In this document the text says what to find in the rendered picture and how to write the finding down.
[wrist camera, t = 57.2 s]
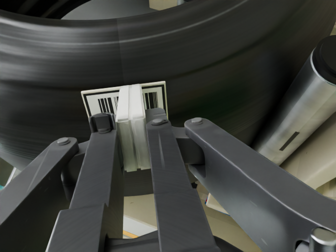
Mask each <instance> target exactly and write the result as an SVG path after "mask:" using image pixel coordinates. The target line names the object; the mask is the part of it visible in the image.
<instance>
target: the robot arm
mask: <svg viewBox="0 0 336 252"><path fill-rule="evenodd" d="M88 121H89V125H90V130H91V136H90V139H89V140H88V141H86V142H83V143H79V144H78V141H77V139H76V138H74V137H63V138H59V139H58V140H56V141H54V142H52V143H51V144H50V145H49V146H48V147H47V148H46V149H45V150H44V151H43V152H42V153H40V154H39V155H38V156H37V157H36V158H35V159H34V160H33V161H32V162H31V163H30V164H29V165H28V166H27V167H25V168H24V169H23V170H22V171H21V172H20V173H19V174H18V175H17V176H16V177H15V178H14V179H13V180H12V181H10V182H9V183H8V184H7V185H6V186H5V187H4V188H3V189H2V190H1V191H0V252H244V251H242V250H240V249H239V248H237V247H235V246H234V245H232V244H230V243H229V242H227V241H225V240H223V239H221V238H219V237H217V236H214V235H213V234H212V231H211V228H210V225H209V222H208V219H207V217H206V214H205V211H204V208H203V205H202V203H201V200H200V197H199V194H198V191H197V189H196V188H194V189H193V188H192V185H191V182H190V179H189V176H188V173H187V170H186V167H185V164H188V168H189V170H190V172H191V173H192V174H193V175H194V176H195V177H196V178H197V179H198V180H199V182H200V183H201V184H202V185H203V186H204V187H205V188H206V189H207V190H208V192H209V193H210V194H211V195H212V196H213V197H214V198H215V199H216V200H217V202H218V203H219V204H220V205H221V206H222V207H223V208H224V209H225V210H226V212H227V213H228V214H229V215H230V216H231V217H232V218H233V219H234V220H235V222H236V223H237V224H238V225H239V226H240V227H241V228H242V229H243V230H244V232H245V233H246V234H247V235H248V236H249V237H250V238H251V239H252V240H253V242H254V243H255V244H256V245H257V246H258V247H259V248H260V249H261V250H262V252H336V200H334V199H332V198H329V197H327V196H324V195H322V194H321V193H319V192H318V191H316V190H315V189H313V188H312V187H310V186H309V185H307V184H305V183H304V182H302V181H301V180H299V179H298V178H296V177H295V176H293V175H292V174H290V173H289V172H287V171H286V170H284V169H283V168H281V167H280V166H278V165H277V164H275V163H274V162H272V161H271V160H269V159H267V158H266V157H264V156H263V155H261V154H260V153H258V152H257V151H255V150H254V149H252V148H251V147H249V146H248V145H246V144H245V143H243V142H242V141H240V140H239V139H237V138H236V137H234V136H232V135H231V134H229V133H228V132H226V131H225V130H223V129H222V128H220V127H219V126H217V125H216V124H214V123H213V122H211V121H210V120H208V119H206V118H201V117H195V118H192V119H189V120H187V121H185V123H184V127H174V126H172V125H171V122H170V121H169V120H168V119H167V116H166V113H165V110H164V109H162V108H160V107H159V108H152V109H145V106H144V99H143V93H142V86H141V85H140V84H132V86H129V85H125V86H121V88H120V89H119V97H118V105H117V113H116V114H113V113H111V112H102V113H97V114H94V115H92V116H90V117H89V118H88ZM140 168H141V170H145V169H151V176H152V184H153V192H154V195H153V196H154V205H155V214H156V222H157V230H155V231H152V232H150V233H147V234H144V235H141V236H139V237H136V238H123V223H124V187H125V171H127V172H132V171H137V169H140Z"/></svg>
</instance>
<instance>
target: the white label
mask: <svg viewBox="0 0 336 252"><path fill-rule="evenodd" d="M139 85H141V89H142V95H143V102H144V109H145V110H148V109H155V108H162V109H164V111H165V114H166V117H167V120H168V107H167V93H166V82H165V81H159V82H151V83H143V84H139ZM120 88H121V86H118V87H110V88H101V89H93V90H85V91H81V95H82V99H83V102H84V105H85V109H86V112H87V115H88V118H89V117H91V116H92V115H95V114H99V113H113V114H114V115H116V114H117V108H118V100H119V93H120Z"/></svg>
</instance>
